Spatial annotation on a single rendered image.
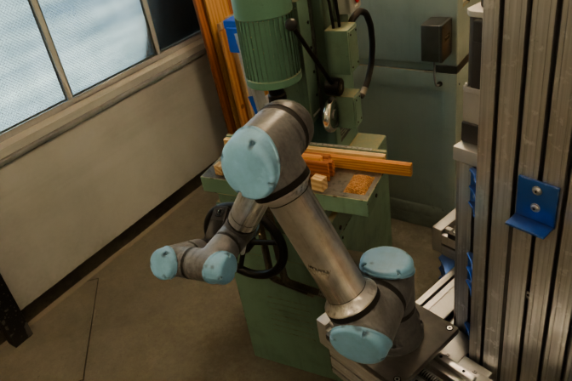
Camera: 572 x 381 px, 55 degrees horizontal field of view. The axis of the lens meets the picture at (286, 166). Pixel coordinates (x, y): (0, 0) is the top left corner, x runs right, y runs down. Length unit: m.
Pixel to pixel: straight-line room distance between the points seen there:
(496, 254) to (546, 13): 0.50
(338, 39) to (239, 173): 0.94
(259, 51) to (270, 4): 0.14
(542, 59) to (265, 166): 0.47
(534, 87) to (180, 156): 2.67
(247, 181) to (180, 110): 2.40
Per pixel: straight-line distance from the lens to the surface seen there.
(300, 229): 1.01
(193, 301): 2.78
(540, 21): 0.94
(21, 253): 2.89
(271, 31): 1.63
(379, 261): 1.21
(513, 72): 0.99
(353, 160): 1.77
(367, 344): 1.11
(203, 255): 1.27
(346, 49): 1.82
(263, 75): 1.67
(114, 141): 3.05
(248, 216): 1.26
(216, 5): 3.27
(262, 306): 2.19
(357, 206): 1.67
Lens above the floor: 1.85
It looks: 31 degrees down
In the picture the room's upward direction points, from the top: 10 degrees counter-clockwise
